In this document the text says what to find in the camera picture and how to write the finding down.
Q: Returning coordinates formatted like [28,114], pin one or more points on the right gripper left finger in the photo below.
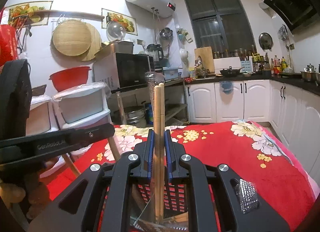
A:
[98,199]

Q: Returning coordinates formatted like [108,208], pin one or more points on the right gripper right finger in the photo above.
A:
[218,198]

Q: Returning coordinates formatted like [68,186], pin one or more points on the chopstick pair two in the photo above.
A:
[71,165]

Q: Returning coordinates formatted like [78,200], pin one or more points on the chopstick pair one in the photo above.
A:
[114,148]

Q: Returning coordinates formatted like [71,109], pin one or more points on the chopstick pair three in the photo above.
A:
[155,83]

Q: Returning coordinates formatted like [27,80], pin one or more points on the dark kitchen window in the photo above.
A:
[221,24]

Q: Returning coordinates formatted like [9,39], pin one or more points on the left white drawer unit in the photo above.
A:
[41,116]

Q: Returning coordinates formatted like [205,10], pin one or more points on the white drawer unit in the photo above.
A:
[41,116]
[82,106]

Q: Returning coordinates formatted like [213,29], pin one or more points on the red floral tablecloth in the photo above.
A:
[250,150]

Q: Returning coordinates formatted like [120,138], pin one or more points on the grey perforated utensil holder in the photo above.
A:
[175,216]

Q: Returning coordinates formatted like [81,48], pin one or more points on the right white drawer unit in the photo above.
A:
[82,106]

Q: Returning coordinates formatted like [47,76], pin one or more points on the red plastic basin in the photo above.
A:
[69,78]

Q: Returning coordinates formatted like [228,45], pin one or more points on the red plastic bag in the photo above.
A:
[8,42]

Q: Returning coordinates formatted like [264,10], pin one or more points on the white lower cabinets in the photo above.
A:
[290,107]

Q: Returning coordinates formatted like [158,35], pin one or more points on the round bamboo mat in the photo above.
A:
[72,38]

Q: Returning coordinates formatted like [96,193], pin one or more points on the black microwave oven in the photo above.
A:
[122,70]

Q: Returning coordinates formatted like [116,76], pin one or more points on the black wok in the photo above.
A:
[230,72]

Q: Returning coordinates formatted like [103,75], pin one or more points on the steel tray on microwave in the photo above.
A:
[115,47]

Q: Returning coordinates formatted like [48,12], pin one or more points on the glass pot lid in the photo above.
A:
[115,31]

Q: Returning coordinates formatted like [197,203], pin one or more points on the wooden cutting board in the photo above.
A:
[206,55]

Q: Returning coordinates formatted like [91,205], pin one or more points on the black blender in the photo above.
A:
[156,51]

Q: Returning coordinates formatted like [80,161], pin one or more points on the hanging dark pot lid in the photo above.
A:
[265,41]

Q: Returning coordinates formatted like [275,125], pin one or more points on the fruit wall picture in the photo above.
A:
[129,23]

